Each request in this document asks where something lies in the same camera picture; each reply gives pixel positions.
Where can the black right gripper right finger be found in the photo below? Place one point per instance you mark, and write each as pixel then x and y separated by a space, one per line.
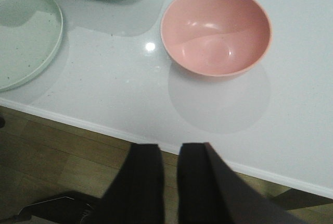
pixel 210 192

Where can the pink plastic bowl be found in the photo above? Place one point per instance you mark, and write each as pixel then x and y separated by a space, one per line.
pixel 216 38

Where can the mint green round plate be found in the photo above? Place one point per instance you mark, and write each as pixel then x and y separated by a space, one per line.
pixel 31 34

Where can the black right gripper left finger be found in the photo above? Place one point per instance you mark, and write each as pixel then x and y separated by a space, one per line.
pixel 136 194

